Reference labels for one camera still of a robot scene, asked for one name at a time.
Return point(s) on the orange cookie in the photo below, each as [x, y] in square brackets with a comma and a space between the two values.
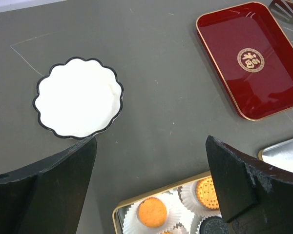
[206, 194]
[152, 212]

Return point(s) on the orange cookie top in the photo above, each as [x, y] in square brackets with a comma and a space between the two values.
[152, 212]

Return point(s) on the white paper cup bottom-right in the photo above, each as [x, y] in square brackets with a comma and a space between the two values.
[197, 224]

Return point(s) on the gold cookie tin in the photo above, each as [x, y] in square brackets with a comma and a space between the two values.
[194, 224]

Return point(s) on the red lacquer tray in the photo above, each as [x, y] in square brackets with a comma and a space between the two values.
[252, 57]

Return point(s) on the silver tin lid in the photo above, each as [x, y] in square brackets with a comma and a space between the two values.
[279, 155]

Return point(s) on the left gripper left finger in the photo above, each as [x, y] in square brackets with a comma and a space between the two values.
[47, 196]

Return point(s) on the white paper cup bottom-left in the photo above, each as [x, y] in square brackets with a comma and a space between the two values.
[179, 229]

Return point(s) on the black sandwich cookie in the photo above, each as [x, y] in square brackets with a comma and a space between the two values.
[213, 226]

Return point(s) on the white scalloped dish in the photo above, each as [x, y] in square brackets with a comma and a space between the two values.
[79, 98]

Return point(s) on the white paper cup top-right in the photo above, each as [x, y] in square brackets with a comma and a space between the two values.
[192, 203]

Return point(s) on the white paper cup top-left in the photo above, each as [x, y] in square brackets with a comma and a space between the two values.
[175, 214]

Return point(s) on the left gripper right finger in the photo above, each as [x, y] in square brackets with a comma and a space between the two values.
[254, 197]

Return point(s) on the metal tongs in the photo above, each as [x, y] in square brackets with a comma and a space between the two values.
[282, 10]

